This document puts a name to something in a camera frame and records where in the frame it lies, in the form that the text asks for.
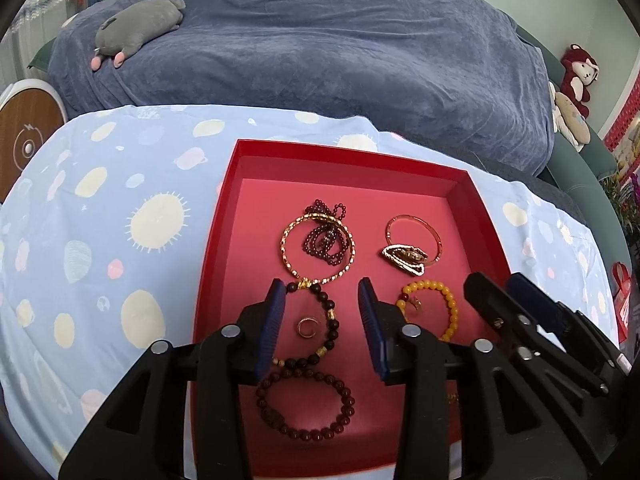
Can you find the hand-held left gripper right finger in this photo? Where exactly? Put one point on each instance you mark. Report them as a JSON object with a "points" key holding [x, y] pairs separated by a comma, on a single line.
{"points": [[372, 330]]}

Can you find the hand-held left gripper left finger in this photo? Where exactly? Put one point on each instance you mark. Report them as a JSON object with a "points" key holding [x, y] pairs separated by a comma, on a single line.
{"points": [[272, 330]]}

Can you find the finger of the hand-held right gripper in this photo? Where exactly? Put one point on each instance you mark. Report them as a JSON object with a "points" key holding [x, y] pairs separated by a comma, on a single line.
{"points": [[495, 305], [537, 305]]}

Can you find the gold twisted bangle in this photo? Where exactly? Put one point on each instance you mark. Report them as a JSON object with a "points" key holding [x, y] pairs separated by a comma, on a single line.
{"points": [[286, 255]]}

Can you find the red tray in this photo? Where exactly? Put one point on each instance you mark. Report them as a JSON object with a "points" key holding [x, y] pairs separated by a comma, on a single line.
{"points": [[360, 195]]}

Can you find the red bag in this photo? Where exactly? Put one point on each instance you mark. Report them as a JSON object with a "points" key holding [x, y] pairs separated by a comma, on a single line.
{"points": [[622, 300]]}

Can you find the thin gold bangle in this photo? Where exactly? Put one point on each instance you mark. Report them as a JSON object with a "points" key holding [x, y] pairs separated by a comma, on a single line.
{"points": [[435, 232]]}

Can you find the flowering plant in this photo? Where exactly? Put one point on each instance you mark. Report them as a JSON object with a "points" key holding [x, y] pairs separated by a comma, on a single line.
{"points": [[625, 200]]}

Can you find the teal sofa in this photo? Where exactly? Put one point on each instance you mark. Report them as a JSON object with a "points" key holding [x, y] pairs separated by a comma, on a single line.
{"points": [[590, 160]]}

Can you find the light blue spotted blanket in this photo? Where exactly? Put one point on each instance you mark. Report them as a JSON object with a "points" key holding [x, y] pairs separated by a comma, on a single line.
{"points": [[125, 260]]}

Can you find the cream round plush toy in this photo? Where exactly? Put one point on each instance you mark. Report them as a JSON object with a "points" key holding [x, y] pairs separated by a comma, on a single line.
{"points": [[570, 115]]}

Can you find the red monkey plush toy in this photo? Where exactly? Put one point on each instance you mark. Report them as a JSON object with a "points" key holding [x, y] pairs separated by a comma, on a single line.
{"points": [[575, 77]]}

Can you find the navy blue blanket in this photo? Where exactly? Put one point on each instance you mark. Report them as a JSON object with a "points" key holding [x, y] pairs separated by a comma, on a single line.
{"points": [[325, 50]]}

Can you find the round wood-top white stand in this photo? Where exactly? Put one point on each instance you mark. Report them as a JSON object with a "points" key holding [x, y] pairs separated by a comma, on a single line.
{"points": [[30, 125]]}

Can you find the grey plush toy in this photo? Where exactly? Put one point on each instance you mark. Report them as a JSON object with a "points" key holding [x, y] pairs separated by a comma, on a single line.
{"points": [[140, 20]]}

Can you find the white curtain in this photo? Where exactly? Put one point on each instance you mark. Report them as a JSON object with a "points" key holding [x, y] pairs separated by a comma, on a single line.
{"points": [[40, 12]]}

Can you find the red wall hanging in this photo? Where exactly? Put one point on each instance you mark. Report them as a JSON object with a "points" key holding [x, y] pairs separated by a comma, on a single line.
{"points": [[622, 130]]}

